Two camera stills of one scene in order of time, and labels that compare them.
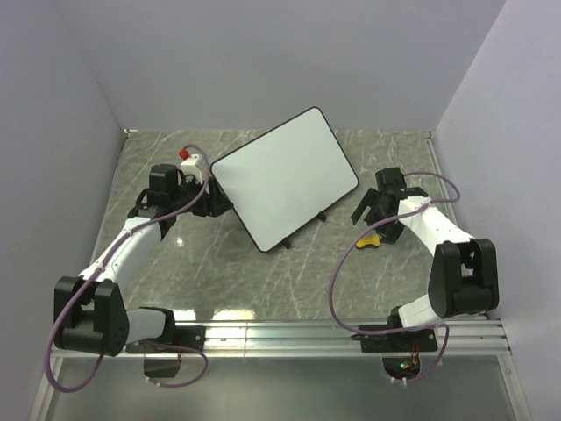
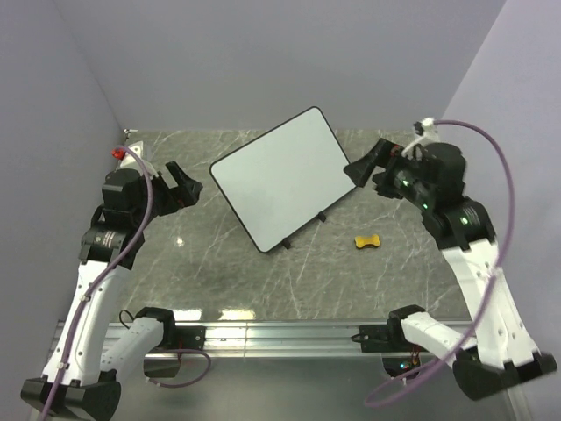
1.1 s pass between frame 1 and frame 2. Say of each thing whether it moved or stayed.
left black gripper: moved
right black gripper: moved
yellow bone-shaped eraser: stayed
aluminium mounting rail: stayed
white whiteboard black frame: stayed
